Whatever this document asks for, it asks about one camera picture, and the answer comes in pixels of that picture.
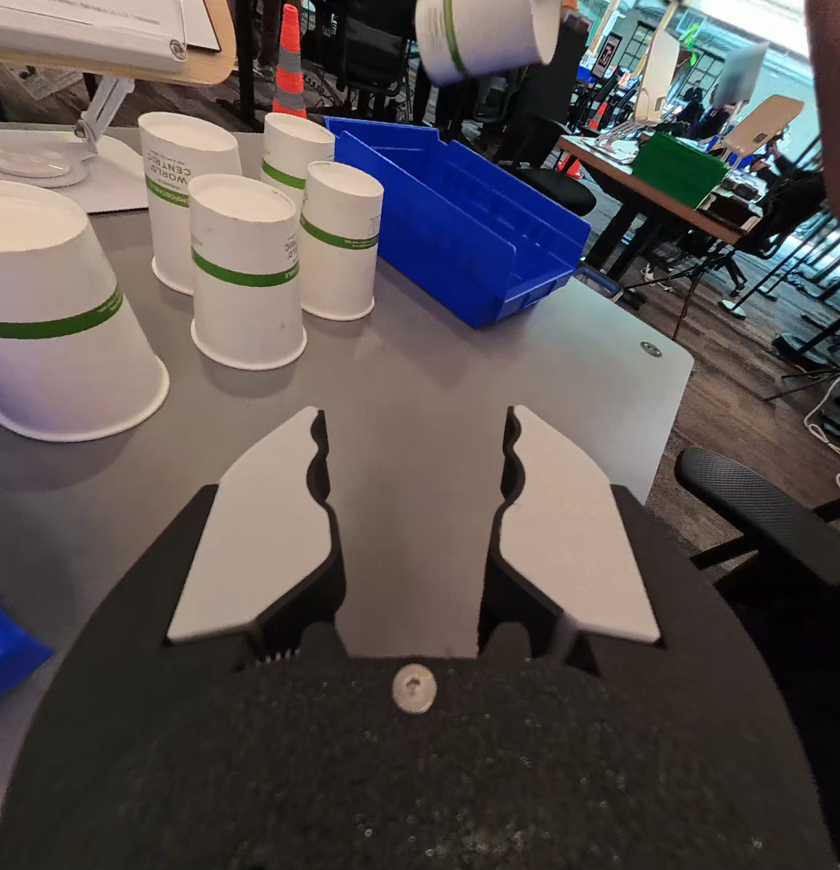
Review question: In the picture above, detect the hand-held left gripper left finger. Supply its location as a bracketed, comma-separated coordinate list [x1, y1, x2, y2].
[167, 406, 348, 666]

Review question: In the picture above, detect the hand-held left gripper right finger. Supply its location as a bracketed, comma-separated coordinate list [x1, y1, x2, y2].
[478, 405, 662, 663]

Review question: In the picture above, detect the white paper cup green band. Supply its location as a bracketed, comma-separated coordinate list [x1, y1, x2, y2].
[138, 112, 243, 296]
[299, 161, 385, 320]
[260, 112, 336, 212]
[0, 179, 171, 443]
[189, 173, 309, 371]
[415, 0, 564, 87]

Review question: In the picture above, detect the blue plastic bin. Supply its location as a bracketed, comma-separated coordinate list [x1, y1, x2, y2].
[323, 116, 592, 330]
[0, 591, 56, 711]

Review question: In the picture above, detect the person's right forearm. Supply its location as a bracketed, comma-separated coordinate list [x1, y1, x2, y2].
[804, 0, 840, 254]

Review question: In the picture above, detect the black office chair armrest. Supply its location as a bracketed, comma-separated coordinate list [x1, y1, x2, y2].
[675, 446, 840, 592]

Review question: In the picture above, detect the black office chair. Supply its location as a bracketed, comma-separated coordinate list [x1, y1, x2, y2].
[461, 20, 598, 217]
[311, 0, 421, 123]

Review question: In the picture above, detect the wooden table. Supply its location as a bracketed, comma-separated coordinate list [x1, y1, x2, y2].
[558, 132, 764, 300]

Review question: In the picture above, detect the green plastic bin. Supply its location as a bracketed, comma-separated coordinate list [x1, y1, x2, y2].
[631, 131, 731, 209]

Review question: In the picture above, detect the white sign stand base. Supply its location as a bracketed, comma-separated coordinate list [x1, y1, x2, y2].
[0, 75, 150, 215]

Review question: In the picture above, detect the orange traffic cone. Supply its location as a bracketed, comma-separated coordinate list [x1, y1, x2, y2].
[272, 3, 309, 120]

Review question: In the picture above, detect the white instruction sheet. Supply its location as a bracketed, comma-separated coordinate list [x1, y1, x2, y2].
[0, 0, 222, 53]

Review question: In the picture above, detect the white cable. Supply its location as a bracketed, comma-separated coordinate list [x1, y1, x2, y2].
[804, 377, 840, 497]

